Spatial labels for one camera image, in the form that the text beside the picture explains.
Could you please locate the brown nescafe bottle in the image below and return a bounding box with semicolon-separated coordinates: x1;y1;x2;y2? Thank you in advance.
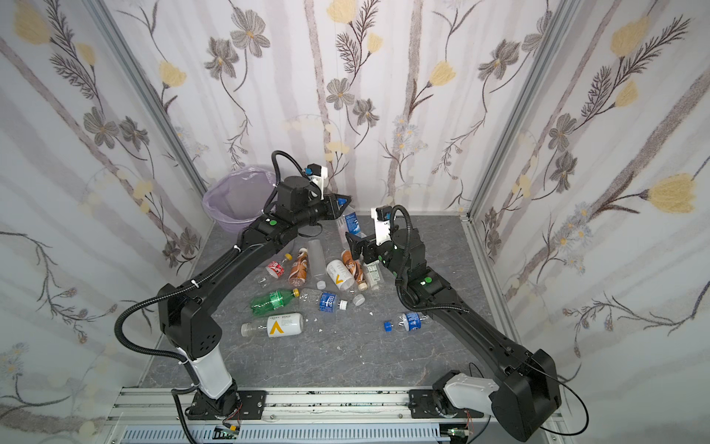
341;250;368;290
288;248;309;288

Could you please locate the crushed blue label water bottle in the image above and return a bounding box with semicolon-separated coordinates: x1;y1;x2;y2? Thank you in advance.
300;288;349;314

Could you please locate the red label cola bottle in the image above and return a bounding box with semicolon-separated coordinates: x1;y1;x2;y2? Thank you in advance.
266;253;293;279

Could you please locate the small white label yellow-chevron bottle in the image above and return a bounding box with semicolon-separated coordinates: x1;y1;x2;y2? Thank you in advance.
327;259;355;292

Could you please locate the white cable duct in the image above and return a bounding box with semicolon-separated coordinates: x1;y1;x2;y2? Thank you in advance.
118;424;453;444

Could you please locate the purple lined mesh trash bin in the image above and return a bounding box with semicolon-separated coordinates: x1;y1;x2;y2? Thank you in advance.
202;166;275;234

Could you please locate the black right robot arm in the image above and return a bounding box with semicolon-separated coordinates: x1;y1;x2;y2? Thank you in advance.
346;205;567;442

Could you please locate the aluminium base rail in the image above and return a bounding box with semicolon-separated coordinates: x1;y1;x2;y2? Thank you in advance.
104;387;561;428

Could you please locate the blue cap water bottle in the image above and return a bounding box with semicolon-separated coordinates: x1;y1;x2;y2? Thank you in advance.
383;312;432;332

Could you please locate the frosted clear tall bottle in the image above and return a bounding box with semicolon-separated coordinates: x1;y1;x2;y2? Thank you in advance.
307;239;327;290

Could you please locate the green soda bottle yellow cap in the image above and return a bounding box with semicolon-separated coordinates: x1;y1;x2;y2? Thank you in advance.
250;289;301;316

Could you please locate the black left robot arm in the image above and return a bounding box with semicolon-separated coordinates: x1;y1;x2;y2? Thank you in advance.
114;164;351;424

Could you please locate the large white label yellow-chevron bottle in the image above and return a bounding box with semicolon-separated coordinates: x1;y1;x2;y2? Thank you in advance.
240;313;305;338

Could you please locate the brown Nescafe bottle right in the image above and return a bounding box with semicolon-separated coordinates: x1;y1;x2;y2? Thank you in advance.
341;250;368;290

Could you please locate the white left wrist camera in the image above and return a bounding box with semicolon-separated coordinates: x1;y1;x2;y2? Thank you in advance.
305;164;329;197

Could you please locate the brown Nescafe bottle left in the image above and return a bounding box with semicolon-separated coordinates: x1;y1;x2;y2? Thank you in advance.
288;248;309;288

